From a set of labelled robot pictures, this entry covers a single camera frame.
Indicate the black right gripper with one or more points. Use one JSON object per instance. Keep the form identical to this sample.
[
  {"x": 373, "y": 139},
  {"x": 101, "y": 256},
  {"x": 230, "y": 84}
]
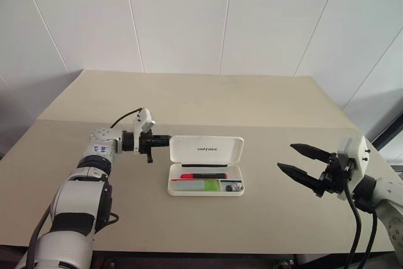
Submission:
[{"x": 333, "y": 177}]

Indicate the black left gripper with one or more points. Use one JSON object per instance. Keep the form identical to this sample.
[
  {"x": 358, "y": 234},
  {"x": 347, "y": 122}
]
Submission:
[{"x": 148, "y": 143}]

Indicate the white plastic pencil case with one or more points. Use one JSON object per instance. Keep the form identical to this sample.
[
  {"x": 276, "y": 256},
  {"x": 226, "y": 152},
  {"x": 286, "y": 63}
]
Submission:
[{"x": 204, "y": 149}]

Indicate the black marker with red cap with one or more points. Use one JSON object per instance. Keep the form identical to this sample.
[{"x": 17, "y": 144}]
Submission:
[{"x": 204, "y": 175}]

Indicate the small silver black clip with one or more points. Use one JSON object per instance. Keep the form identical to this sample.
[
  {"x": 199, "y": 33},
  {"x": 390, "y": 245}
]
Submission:
[{"x": 229, "y": 189}]

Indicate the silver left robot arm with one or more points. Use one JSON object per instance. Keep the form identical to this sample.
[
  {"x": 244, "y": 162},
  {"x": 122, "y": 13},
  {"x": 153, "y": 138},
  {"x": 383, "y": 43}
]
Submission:
[{"x": 72, "y": 193}]

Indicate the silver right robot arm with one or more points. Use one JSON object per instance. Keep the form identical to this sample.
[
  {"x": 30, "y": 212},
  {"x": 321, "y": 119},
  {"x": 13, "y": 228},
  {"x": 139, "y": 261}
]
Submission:
[{"x": 390, "y": 218}]

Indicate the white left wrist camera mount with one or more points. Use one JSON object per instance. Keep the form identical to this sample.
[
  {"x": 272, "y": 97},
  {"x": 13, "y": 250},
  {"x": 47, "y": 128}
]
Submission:
[{"x": 145, "y": 121}]

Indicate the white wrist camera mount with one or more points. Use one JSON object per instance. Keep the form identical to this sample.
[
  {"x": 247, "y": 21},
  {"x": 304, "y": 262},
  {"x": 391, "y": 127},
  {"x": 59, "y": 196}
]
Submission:
[
  {"x": 145, "y": 121},
  {"x": 357, "y": 155}
]

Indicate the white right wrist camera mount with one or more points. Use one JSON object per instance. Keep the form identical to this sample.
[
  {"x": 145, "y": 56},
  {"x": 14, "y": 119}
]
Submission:
[{"x": 357, "y": 155}]

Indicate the dark window frame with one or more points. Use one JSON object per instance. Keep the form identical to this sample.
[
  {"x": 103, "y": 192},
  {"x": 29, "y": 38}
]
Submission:
[{"x": 390, "y": 143}]

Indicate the dark frame under table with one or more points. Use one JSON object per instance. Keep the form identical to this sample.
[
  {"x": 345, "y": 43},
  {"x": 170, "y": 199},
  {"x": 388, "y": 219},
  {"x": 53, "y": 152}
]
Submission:
[{"x": 189, "y": 262}]

